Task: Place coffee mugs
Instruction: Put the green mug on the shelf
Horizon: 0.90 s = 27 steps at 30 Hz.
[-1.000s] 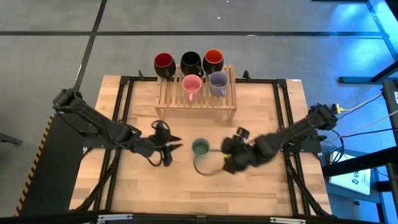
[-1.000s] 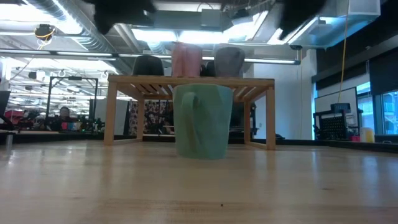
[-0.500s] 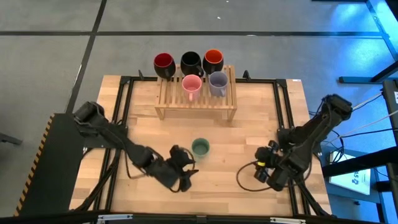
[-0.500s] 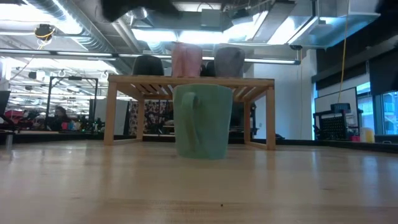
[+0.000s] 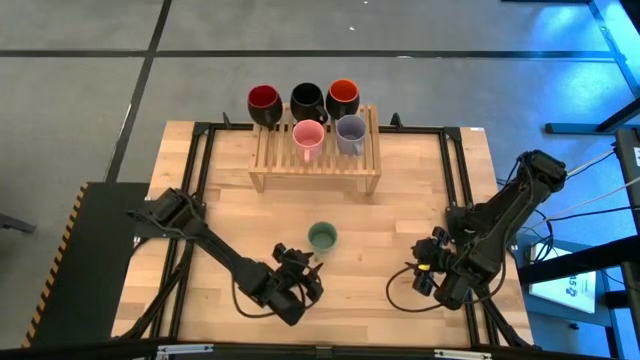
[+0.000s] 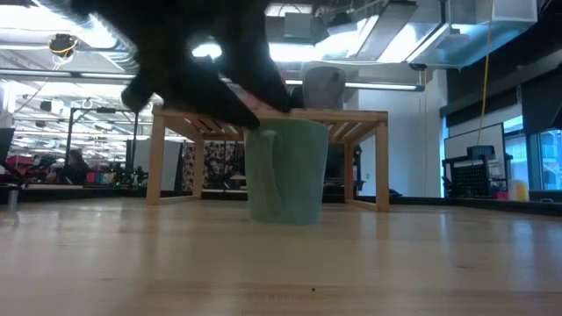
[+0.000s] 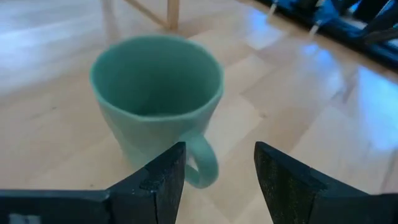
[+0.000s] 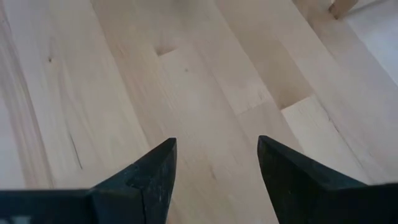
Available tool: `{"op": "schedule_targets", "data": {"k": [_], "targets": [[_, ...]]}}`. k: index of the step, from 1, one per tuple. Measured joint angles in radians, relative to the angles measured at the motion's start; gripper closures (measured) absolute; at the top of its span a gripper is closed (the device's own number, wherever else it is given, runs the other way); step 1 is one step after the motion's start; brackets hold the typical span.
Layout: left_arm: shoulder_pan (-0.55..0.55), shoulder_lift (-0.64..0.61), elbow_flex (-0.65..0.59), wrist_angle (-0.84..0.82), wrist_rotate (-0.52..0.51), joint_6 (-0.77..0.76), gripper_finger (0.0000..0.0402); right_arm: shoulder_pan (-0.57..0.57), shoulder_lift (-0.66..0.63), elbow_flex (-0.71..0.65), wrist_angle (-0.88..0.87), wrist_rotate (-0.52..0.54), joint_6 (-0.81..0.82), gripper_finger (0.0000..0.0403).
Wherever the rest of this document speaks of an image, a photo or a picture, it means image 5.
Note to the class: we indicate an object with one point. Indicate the silver metal bracket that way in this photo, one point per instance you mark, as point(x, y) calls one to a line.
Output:
point(462, 354)
point(184, 350)

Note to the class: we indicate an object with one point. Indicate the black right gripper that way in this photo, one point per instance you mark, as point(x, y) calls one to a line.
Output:
point(435, 257)

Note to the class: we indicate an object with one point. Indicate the black mug red inside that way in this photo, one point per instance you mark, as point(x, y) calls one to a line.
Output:
point(264, 107)

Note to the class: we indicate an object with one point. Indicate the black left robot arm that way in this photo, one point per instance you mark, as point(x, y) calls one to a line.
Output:
point(225, 255)

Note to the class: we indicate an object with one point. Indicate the white printed sign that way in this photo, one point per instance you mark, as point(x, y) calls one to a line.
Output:
point(565, 282)

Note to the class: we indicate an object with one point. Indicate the black mat yellow striped edge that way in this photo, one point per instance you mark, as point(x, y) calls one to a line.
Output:
point(95, 260)

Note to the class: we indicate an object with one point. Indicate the black metal table frame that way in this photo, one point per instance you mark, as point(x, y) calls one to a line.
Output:
point(452, 170)

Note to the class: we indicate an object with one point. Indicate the black metal stand frame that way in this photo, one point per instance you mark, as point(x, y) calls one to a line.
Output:
point(612, 50)

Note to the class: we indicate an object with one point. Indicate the pink mug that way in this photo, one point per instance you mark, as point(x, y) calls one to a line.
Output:
point(308, 137)

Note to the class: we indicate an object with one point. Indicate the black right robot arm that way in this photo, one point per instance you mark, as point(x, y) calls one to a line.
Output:
point(500, 220)

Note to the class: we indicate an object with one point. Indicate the wooden slatted rack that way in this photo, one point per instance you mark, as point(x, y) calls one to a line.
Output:
point(280, 160)

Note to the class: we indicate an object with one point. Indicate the black vertical post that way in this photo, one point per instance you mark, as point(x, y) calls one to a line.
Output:
point(629, 210)

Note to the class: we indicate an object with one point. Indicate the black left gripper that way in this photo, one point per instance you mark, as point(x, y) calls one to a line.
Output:
point(295, 270)

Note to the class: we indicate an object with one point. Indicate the green mug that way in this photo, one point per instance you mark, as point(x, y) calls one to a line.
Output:
point(322, 237)

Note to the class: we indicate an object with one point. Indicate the all black mug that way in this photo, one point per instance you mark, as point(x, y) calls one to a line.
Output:
point(306, 102)

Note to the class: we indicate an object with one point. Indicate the blue mug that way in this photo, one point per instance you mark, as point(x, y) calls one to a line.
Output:
point(350, 132)

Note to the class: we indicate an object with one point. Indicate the black mug orange inside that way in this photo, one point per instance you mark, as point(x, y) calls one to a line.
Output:
point(342, 102)

